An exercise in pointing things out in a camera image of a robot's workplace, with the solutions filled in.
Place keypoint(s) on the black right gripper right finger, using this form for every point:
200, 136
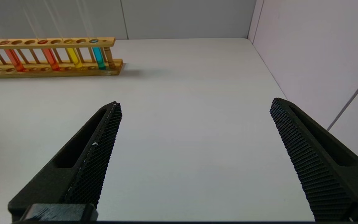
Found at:
331, 174

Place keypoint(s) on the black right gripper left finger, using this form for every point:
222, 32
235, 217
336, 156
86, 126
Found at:
57, 183

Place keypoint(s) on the wooden test tube rack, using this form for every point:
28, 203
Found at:
73, 72

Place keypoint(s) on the orange pigment glass test tube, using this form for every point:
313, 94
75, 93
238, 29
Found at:
51, 59
14, 60

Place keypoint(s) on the yellow pigment glass test tube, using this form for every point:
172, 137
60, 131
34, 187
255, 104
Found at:
73, 57

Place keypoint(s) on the blue pigment glass test tube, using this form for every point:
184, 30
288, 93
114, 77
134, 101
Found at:
98, 57

